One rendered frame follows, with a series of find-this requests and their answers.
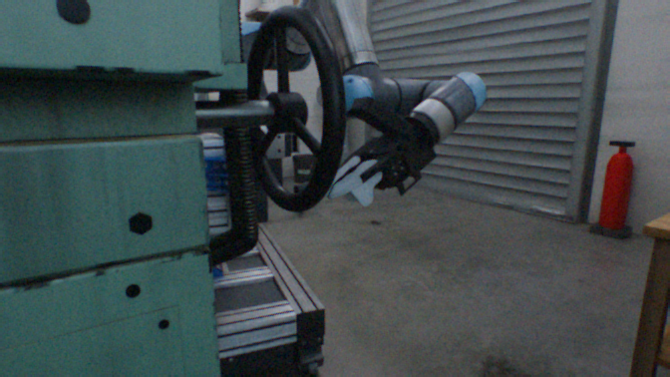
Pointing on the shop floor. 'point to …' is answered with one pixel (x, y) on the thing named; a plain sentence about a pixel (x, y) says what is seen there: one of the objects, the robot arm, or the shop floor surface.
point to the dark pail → (303, 168)
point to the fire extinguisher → (616, 193)
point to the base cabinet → (115, 321)
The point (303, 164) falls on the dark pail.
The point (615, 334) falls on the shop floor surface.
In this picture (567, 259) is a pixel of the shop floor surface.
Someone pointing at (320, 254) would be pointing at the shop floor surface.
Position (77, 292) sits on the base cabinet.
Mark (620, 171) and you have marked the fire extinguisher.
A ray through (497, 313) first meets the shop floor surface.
